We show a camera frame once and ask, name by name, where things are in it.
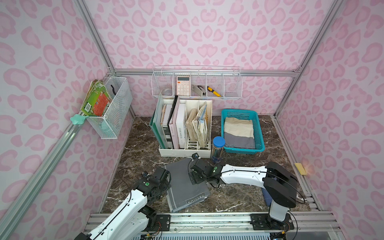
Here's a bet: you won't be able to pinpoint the grey pillowcase with white stripe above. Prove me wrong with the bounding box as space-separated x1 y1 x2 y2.
164 158 211 213

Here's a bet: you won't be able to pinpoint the beige cream grey pillowcase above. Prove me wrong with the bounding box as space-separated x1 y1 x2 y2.
224 118 255 150

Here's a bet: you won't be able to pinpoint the teal plastic basket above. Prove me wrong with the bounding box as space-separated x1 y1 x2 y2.
221 109 265 155

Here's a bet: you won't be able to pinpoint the navy blue pillowcase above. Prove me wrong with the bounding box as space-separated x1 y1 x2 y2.
262 189 273 207

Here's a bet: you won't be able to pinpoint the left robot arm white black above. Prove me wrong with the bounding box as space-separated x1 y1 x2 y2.
75 167 171 240

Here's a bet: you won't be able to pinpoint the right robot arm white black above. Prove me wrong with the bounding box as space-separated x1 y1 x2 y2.
188 159 300 231

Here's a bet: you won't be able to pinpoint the blue lid pencil jar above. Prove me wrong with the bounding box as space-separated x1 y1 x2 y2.
211 136 226 164

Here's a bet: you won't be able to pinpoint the brown paper envelopes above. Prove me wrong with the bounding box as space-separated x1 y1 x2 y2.
186 101 209 149

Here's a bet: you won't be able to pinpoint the white file organiser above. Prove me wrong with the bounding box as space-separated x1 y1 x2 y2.
150 99 213 158

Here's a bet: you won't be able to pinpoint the pink white book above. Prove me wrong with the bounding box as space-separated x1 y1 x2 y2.
168 96 186 150

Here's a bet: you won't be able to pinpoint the green folder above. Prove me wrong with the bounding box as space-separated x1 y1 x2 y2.
150 94 168 149

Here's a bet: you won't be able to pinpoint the grey stapler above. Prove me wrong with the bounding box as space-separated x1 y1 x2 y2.
192 85 207 97

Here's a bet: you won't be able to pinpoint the yellow utility knife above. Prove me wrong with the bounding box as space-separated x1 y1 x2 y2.
207 86 222 98

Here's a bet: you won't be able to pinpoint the clear dome in shelf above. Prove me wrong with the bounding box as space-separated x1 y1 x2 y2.
161 86 174 96

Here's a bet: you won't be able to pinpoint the pink calculator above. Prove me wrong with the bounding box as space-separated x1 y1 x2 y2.
176 76 191 97

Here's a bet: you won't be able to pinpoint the yellow sticky note pad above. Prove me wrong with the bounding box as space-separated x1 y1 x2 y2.
295 163 307 176

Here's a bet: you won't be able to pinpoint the green red booklet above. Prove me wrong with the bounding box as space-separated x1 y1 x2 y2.
81 80 113 117

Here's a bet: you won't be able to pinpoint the mint green clip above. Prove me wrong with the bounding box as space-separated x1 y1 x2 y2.
70 114 88 125

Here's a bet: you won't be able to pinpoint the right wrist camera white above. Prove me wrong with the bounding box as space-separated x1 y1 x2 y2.
192 153 200 160

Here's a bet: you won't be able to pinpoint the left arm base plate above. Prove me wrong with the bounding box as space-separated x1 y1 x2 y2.
149 214 171 232

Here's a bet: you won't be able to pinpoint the white mesh wall basket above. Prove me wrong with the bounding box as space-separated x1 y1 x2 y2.
87 77 133 140

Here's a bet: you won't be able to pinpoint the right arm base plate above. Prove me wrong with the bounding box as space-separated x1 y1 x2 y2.
250 213 295 231

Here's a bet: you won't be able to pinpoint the white wire wall shelf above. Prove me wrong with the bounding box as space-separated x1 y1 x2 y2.
151 65 243 99

